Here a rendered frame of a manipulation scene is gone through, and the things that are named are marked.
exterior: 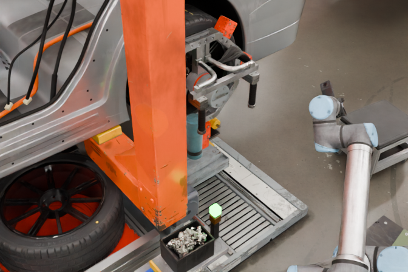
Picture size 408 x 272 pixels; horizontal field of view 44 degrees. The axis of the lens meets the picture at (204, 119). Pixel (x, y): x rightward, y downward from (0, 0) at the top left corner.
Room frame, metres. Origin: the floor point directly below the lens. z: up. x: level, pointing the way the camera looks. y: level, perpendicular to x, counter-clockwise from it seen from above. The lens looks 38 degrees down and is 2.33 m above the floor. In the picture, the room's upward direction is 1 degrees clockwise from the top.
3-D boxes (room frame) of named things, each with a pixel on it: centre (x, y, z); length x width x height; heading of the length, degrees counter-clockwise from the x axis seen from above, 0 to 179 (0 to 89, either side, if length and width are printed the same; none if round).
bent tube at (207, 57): (2.15, -0.12, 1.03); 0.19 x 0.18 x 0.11; 40
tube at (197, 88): (2.02, 0.03, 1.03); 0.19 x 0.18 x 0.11; 40
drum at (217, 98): (2.13, -0.01, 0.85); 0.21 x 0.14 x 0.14; 40
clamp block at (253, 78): (2.13, -0.23, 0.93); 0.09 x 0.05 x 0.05; 40
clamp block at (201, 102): (1.92, 0.03, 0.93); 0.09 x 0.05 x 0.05; 40
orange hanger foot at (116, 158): (1.82, 0.40, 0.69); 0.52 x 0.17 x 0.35; 40
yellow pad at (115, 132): (1.96, 0.51, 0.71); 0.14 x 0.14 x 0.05; 40
